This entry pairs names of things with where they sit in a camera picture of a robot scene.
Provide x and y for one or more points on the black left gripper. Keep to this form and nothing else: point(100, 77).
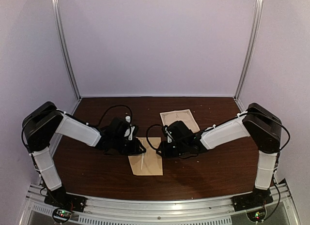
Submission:
point(135, 148)

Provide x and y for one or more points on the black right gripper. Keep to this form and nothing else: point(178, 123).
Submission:
point(164, 152)

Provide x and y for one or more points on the ornate letter sheet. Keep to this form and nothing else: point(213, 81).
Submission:
point(185, 116)
point(142, 161)

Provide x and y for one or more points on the brown kraft envelope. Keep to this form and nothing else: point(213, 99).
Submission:
point(152, 165)

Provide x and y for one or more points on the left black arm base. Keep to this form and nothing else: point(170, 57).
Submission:
point(61, 199)

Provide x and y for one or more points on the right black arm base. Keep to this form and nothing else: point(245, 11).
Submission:
point(256, 198)

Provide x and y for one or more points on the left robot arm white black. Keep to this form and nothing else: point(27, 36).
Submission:
point(38, 128)

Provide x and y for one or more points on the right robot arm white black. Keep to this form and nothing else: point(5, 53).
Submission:
point(256, 122)

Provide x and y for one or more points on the small green glue stick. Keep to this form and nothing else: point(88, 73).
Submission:
point(128, 119)

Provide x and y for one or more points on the left round circuit board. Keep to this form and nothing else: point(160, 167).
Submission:
point(60, 215)

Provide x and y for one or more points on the round circuit board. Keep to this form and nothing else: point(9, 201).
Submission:
point(60, 215)
point(256, 216)

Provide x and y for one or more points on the right round circuit board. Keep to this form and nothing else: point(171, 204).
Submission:
point(256, 216)

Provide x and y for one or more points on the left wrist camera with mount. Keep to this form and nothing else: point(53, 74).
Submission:
point(131, 132)

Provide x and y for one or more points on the front aluminium slotted rail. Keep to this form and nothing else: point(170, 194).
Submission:
point(206, 211)

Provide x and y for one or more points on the right aluminium frame post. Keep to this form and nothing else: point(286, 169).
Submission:
point(258, 9)

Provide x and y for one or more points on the aluminium frame post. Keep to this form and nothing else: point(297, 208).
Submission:
point(258, 9)
point(64, 48)

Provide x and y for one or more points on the left aluminium frame post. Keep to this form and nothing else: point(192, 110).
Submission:
point(64, 48)

